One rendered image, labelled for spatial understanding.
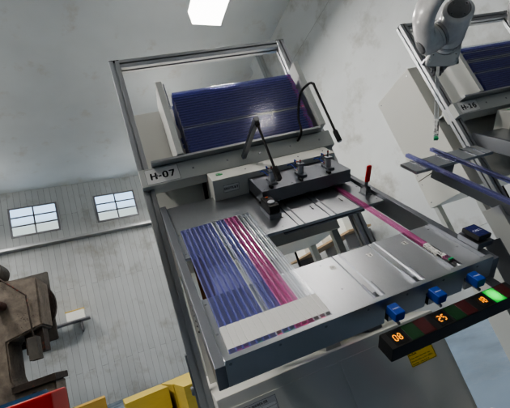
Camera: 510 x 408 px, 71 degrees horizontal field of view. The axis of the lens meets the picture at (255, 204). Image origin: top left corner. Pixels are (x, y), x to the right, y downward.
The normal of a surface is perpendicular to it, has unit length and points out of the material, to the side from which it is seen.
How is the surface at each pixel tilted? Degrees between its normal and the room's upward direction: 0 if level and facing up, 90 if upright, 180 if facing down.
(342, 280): 46
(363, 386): 90
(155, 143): 90
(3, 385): 90
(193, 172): 90
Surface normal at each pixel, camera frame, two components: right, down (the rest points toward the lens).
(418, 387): 0.19, -0.35
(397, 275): -0.09, -0.88
